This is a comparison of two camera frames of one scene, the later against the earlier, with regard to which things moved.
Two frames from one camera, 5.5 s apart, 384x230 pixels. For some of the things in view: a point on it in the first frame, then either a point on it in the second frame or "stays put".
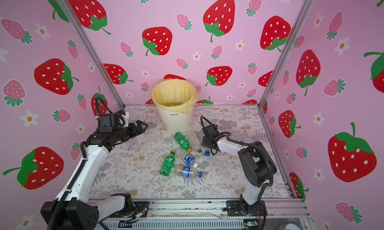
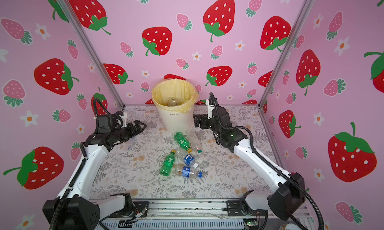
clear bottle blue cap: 186,171 stays put
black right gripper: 204,141 → 197,119
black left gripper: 139,128 stays put
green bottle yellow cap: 166,168 stays put
